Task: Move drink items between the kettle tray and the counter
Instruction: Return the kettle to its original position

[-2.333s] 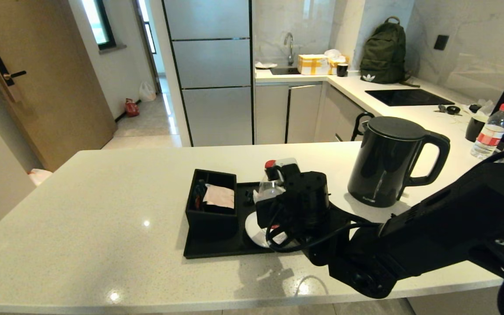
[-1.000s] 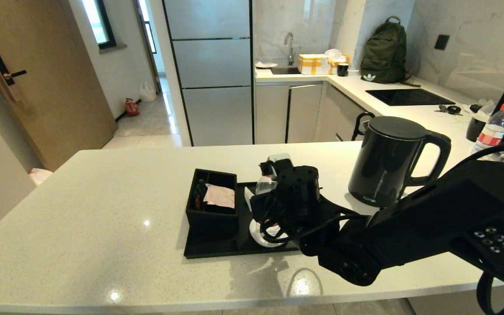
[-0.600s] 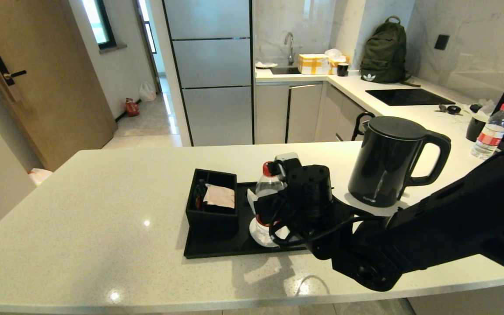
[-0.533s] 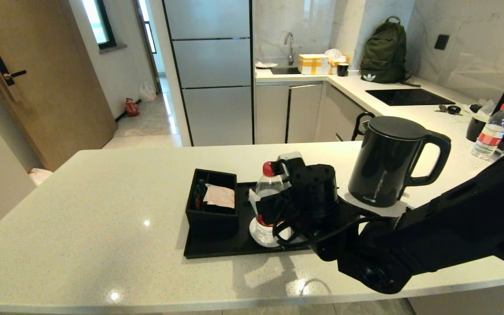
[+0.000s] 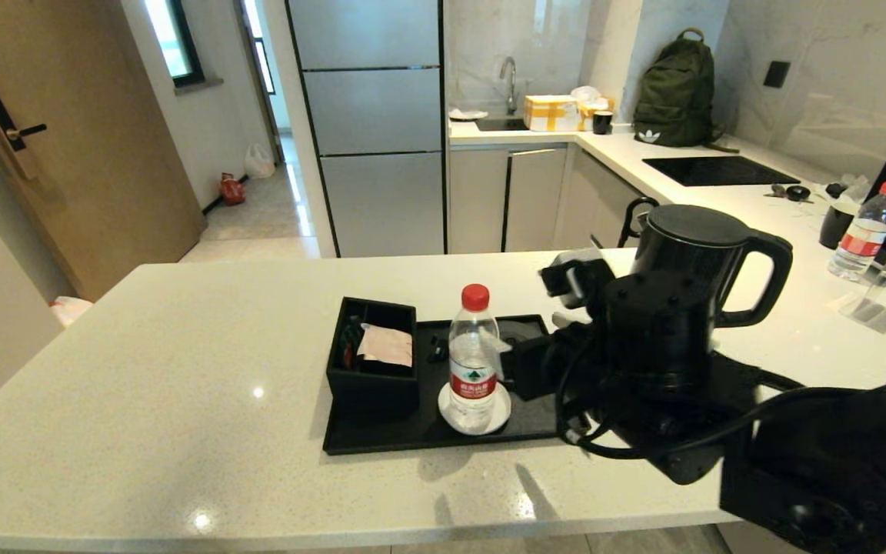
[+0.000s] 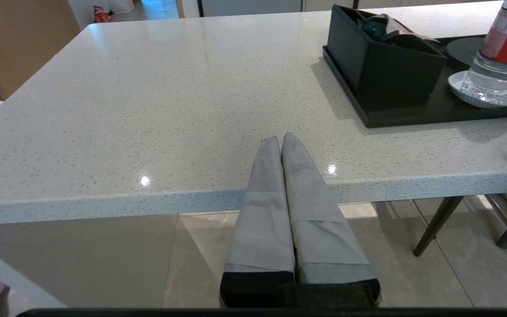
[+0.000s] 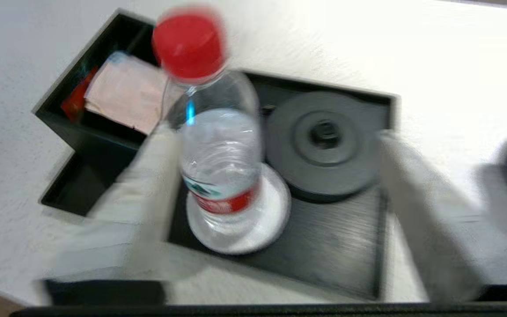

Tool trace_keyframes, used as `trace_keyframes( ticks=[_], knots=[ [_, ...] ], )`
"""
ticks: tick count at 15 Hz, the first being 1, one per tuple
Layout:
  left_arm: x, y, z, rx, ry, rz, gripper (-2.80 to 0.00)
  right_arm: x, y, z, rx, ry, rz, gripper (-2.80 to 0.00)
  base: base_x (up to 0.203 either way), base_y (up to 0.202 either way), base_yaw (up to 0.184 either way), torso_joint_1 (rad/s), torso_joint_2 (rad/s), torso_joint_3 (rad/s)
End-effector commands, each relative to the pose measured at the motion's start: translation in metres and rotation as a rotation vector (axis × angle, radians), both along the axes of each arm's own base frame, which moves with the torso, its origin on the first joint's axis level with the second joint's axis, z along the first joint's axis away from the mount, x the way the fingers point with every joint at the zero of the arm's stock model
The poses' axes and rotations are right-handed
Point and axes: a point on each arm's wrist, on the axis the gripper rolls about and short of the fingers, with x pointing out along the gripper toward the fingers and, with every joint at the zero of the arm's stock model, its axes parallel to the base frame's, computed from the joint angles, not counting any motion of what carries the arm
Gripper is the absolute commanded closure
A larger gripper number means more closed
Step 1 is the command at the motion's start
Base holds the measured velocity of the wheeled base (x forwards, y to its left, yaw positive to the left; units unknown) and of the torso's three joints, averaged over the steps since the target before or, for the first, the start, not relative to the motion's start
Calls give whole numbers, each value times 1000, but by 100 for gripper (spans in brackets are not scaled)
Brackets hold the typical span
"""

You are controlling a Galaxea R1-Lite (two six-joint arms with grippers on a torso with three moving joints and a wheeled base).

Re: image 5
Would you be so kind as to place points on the black serving tray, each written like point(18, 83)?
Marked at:
point(381, 435)

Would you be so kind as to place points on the small black cup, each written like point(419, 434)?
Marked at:
point(603, 123)

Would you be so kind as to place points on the dark green backpack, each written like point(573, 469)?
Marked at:
point(677, 92)

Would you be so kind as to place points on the white trash bag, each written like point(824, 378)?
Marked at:
point(72, 309)

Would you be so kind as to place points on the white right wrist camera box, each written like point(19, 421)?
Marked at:
point(566, 269)

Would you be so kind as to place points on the crumpled white bag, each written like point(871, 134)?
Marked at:
point(587, 94)

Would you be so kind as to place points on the chrome kitchen faucet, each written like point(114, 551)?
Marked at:
point(511, 85)

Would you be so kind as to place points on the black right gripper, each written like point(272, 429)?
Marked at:
point(551, 369)

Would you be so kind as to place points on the white box with yellow tape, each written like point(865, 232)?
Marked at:
point(551, 113)

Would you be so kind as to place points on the small black round object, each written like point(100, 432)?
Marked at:
point(800, 193)

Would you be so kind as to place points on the crumpled clear plastic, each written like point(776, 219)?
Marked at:
point(858, 188)

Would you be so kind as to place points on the black mug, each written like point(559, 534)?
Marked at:
point(835, 227)

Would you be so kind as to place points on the black organizer box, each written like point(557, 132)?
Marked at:
point(370, 392)

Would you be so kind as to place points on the water bottle with mountain logo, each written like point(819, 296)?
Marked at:
point(474, 377)

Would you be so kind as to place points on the red bag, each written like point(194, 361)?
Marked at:
point(232, 189)

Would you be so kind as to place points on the black kitchen sink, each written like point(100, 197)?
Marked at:
point(501, 124)

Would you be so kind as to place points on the small black gadget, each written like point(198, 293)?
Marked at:
point(837, 188)

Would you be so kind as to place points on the black electric kettle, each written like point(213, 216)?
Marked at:
point(720, 238)

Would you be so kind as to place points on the black induction cooktop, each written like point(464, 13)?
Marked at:
point(720, 171)

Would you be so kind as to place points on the grey kitchen base cabinet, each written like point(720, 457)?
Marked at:
point(535, 200)

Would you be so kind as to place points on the white plastic bag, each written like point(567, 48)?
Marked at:
point(260, 161)

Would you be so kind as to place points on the silver refrigerator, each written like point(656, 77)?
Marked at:
point(374, 115)

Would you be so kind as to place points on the bunch of keys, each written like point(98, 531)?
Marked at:
point(776, 190)

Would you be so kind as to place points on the plain red cap water bottle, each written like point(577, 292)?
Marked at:
point(866, 238)

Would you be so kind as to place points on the black wall socket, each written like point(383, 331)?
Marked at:
point(777, 73)

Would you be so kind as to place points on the brown wooden door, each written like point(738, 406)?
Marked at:
point(104, 154)

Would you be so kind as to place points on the white dish cloth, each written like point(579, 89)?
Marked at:
point(467, 114)

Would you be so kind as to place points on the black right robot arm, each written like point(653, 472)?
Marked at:
point(658, 331)

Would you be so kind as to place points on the dark framed window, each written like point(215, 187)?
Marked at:
point(174, 38)

